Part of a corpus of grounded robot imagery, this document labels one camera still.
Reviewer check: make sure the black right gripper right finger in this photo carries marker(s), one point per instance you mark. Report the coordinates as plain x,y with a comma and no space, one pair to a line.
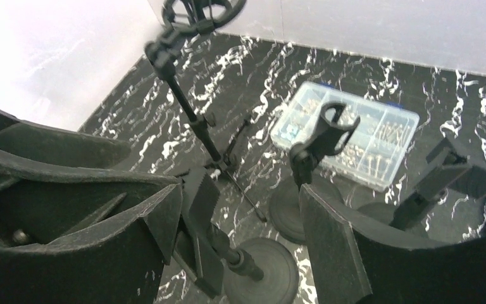
357,259

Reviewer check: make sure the black round-base stand for pink microphone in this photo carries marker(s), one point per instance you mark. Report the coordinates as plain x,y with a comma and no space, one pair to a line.
258,270

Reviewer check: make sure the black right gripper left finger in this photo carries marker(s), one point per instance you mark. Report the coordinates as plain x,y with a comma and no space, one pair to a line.
118,260

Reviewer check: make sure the black stand for purple microphone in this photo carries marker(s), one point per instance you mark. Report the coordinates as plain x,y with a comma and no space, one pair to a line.
449,166

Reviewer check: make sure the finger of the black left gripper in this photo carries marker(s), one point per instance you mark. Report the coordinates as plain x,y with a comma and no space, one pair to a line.
67,176
59,147

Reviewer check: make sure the black round-base stand for beige microphone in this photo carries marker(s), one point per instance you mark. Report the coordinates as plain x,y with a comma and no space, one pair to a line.
328,138

